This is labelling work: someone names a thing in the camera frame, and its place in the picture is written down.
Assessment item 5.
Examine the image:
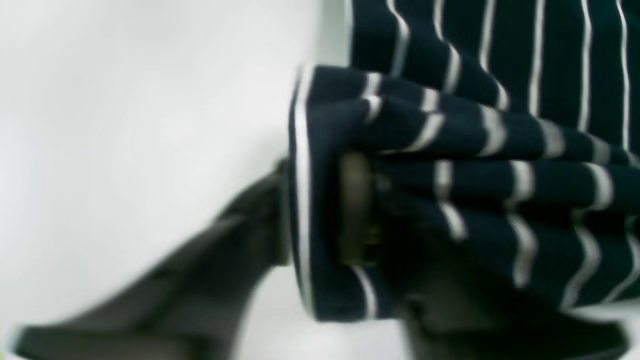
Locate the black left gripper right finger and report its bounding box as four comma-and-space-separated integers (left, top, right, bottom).
338, 152, 631, 360

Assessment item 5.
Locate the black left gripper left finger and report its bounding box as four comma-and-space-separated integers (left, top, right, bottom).
14, 160, 290, 360

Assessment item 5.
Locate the navy white striped T-shirt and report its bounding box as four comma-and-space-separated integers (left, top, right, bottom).
289, 0, 640, 322

